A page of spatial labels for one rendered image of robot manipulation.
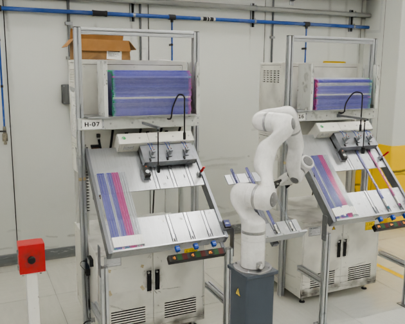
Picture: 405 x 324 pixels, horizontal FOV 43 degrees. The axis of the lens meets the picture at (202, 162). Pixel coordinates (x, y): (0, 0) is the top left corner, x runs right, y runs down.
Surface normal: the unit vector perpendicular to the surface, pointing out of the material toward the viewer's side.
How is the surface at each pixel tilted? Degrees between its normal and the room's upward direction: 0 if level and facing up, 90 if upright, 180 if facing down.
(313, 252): 90
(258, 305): 90
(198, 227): 42
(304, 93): 90
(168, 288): 90
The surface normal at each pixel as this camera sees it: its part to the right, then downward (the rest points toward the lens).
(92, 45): 0.45, 0.00
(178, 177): 0.29, -0.62
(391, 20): -0.91, 0.07
